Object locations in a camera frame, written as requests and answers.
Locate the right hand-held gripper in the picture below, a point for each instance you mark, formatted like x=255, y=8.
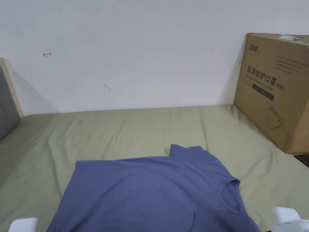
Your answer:
x=288, y=218

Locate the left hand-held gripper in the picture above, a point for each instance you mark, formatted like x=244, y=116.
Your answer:
x=23, y=225

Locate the grey padded headboard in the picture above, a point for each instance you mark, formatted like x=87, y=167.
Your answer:
x=7, y=106

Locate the brown cardboard carton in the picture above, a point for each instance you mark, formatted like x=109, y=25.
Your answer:
x=272, y=96

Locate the bed with pale green sheet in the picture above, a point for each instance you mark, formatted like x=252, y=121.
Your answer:
x=101, y=130

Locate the blue t-shirt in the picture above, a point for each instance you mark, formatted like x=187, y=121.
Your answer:
x=149, y=193

